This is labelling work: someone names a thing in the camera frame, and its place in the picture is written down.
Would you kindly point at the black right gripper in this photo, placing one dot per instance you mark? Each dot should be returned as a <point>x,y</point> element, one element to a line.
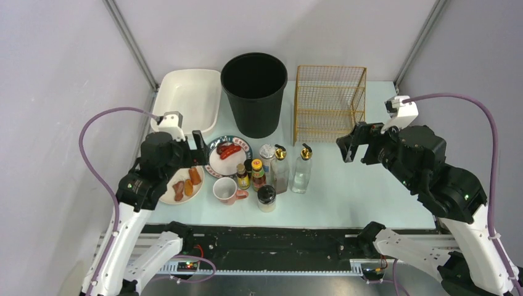
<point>368,142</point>

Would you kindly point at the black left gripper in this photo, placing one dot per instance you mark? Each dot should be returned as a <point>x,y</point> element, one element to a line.
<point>187,151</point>

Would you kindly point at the clear glass oil bottle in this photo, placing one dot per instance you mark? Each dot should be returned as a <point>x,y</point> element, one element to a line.
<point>302,171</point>

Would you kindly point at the silver lid pepper jar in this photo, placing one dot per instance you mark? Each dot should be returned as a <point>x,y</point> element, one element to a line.
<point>267,154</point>

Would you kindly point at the dark liquid glass bottle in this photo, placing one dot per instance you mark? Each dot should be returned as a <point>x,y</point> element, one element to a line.
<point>280,169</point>

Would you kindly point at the black lid spice jar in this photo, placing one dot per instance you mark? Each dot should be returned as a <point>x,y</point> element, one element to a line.
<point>266,198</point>

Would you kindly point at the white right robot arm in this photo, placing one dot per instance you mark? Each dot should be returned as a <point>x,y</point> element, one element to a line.
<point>416,157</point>

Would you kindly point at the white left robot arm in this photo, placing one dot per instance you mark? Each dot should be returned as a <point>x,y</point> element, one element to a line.
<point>134,201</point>

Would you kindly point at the orange fried tofu piece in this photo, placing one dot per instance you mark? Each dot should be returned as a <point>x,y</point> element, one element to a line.
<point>194,176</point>

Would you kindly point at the green rimmed white plate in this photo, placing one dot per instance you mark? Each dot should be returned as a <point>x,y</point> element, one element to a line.
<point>227,168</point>

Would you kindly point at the cream round plate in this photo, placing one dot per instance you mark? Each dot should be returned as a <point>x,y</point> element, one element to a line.
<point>181,175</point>

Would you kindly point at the dark red octopus tentacle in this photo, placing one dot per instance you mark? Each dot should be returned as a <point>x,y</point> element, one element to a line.
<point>221,147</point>

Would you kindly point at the small orange food piece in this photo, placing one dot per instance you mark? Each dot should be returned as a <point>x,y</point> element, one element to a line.
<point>188,188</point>

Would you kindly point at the red sausage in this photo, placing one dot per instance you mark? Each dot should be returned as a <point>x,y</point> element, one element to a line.
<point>229,150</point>

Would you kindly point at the brown meat piece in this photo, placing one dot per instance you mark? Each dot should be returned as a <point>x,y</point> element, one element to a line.
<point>179,191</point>

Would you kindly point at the pink white mug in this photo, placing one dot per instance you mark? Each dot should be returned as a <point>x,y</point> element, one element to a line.
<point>227,192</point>

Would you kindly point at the black cap small bottle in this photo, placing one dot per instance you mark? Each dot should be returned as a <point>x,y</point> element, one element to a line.
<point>248,166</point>

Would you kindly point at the yellow label small bottle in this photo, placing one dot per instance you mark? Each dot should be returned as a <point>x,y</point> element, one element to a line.
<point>243,179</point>

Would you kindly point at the white rectangular basin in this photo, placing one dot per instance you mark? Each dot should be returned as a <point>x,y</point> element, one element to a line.
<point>195,93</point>

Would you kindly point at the black plastic bucket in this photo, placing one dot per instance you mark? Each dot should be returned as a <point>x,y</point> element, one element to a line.
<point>254,83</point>

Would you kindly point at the gold wire rack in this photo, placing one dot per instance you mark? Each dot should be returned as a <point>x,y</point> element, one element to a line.
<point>328,102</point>

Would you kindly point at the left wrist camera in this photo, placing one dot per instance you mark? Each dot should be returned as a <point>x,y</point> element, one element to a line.
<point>171,123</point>

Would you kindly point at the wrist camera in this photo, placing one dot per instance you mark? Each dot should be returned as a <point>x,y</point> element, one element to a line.
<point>171,123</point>
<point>401,112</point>

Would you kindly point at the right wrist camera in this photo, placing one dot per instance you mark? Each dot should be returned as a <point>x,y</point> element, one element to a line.
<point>401,112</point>

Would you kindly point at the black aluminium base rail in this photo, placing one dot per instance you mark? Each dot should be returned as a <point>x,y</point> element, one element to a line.
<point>290,250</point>

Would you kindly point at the right aluminium frame post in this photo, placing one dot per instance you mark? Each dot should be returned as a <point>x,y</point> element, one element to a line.
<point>428,26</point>

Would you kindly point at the aluminium frame post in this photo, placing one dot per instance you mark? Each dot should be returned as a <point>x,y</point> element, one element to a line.
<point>132,45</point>
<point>428,26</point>

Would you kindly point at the left aluminium frame post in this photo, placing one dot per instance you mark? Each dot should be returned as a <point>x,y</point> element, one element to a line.
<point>132,45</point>

